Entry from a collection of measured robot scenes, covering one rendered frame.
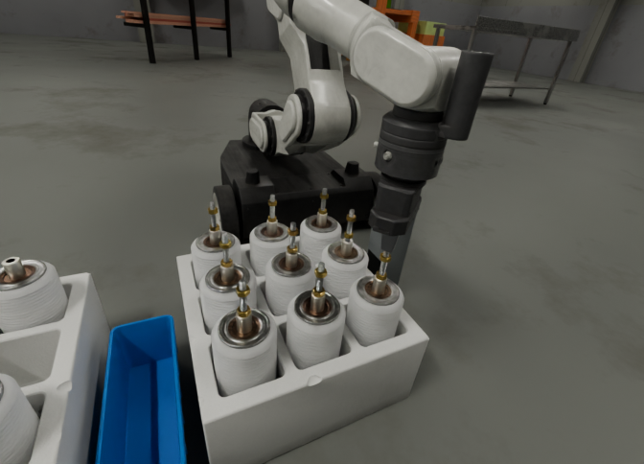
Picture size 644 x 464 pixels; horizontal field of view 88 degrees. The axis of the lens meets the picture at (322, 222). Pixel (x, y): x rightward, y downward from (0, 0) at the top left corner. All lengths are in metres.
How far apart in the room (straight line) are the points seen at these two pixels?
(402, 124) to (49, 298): 0.62
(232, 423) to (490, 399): 0.54
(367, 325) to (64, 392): 0.45
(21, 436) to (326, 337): 0.39
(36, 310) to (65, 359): 0.11
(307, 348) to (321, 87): 0.64
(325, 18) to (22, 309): 0.63
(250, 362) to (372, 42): 0.44
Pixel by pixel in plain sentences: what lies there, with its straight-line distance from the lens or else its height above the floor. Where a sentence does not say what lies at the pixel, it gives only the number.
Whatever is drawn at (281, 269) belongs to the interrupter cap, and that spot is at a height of 0.25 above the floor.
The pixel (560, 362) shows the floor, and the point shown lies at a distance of 1.03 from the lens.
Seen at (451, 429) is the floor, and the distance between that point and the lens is 0.79.
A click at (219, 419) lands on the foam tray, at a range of 0.54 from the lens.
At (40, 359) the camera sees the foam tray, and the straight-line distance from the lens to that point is 0.77.
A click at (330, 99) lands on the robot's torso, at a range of 0.91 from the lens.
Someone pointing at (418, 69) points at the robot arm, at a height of 0.61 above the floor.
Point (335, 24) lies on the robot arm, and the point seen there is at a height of 0.65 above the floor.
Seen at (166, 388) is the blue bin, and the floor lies 0.00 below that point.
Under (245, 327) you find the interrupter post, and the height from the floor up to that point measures 0.26.
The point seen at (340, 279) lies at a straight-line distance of 0.66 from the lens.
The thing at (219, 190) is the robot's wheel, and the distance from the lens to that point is 1.04.
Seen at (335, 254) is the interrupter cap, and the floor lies 0.25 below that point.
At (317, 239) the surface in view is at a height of 0.24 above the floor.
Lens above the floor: 0.64
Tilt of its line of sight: 30 degrees down
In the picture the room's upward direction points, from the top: 6 degrees clockwise
